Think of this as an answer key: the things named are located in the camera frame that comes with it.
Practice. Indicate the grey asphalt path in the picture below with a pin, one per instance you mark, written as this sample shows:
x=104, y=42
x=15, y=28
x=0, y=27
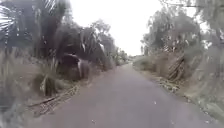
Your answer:
x=123, y=103

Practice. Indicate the row of trees and bushes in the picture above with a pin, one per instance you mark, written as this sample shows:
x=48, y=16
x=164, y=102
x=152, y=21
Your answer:
x=186, y=43
x=50, y=46

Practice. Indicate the dry leaf-strewn verge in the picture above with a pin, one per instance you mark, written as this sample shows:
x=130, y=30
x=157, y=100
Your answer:
x=36, y=103

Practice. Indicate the grass verge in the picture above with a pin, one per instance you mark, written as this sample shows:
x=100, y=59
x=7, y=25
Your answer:
x=196, y=96

